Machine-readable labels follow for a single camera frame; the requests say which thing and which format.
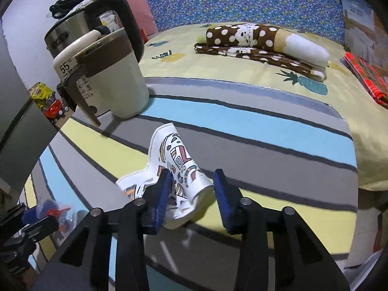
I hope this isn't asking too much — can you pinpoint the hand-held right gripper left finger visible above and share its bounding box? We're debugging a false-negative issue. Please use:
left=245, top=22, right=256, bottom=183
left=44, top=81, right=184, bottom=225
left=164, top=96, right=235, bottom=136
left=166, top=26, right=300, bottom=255
left=30, top=168, right=174, bottom=291

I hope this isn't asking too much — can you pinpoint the red toy truck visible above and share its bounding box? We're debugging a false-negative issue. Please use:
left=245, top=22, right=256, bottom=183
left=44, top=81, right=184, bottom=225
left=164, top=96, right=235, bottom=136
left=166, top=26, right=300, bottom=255
left=44, top=97, right=72, bottom=123

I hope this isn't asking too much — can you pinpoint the yellow snack packet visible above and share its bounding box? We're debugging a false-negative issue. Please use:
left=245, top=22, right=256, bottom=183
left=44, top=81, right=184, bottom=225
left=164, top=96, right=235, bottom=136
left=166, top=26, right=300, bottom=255
left=29, top=82, right=57, bottom=110

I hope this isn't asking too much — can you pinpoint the cardboard quilt box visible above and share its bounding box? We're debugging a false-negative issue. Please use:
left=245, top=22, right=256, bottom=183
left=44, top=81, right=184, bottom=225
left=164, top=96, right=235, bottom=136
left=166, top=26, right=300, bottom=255
left=333, top=0, right=382, bottom=67

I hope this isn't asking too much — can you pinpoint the cream steel electric kettle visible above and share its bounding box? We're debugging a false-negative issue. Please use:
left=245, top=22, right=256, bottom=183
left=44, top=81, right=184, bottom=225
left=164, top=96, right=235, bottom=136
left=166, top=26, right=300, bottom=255
left=44, top=0, right=145, bottom=119

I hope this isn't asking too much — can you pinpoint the red plaid cloth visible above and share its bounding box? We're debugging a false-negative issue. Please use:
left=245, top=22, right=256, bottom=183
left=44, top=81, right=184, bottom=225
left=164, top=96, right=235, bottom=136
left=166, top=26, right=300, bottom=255
left=342, top=51, right=388, bottom=110

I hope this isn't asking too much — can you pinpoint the cream mug with brown handle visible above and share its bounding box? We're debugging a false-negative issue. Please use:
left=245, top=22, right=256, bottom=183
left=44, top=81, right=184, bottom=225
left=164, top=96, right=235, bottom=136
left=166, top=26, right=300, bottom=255
left=53, top=27, right=150, bottom=128

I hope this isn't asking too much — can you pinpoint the brown polka dot blanket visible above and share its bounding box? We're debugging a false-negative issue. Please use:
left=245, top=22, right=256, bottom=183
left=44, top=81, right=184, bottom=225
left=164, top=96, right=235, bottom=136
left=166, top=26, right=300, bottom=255
left=194, top=23, right=331, bottom=81

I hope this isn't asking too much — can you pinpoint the blue floral headboard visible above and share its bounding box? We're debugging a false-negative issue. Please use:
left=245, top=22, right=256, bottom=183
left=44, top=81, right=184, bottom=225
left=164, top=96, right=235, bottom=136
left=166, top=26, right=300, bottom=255
left=138, top=0, right=349, bottom=44

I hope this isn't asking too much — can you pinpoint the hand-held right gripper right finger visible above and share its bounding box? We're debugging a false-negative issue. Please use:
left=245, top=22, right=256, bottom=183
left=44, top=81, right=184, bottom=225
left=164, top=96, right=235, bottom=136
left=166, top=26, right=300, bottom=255
left=213, top=168, right=350, bottom=291

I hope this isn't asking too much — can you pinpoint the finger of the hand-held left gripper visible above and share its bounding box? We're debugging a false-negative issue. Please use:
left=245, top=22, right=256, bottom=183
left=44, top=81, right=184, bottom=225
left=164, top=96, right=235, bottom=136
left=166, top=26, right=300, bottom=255
left=18, top=215, right=59, bottom=243
left=18, top=202, right=53, bottom=222

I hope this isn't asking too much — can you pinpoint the patterned paper cup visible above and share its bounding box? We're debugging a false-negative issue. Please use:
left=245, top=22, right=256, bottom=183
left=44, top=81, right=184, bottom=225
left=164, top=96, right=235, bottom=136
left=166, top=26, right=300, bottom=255
left=115, top=123, right=215, bottom=230

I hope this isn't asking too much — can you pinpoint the yellow pineapple bed sheet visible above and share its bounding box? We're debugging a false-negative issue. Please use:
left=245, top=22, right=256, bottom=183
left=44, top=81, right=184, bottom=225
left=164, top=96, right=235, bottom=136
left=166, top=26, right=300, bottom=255
left=138, top=21, right=388, bottom=191

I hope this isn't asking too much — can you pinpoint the blue red plastic wrapper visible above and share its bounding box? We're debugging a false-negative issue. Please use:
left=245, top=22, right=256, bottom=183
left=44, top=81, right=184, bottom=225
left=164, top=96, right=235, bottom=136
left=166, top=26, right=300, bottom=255
left=42, top=200, right=73, bottom=234

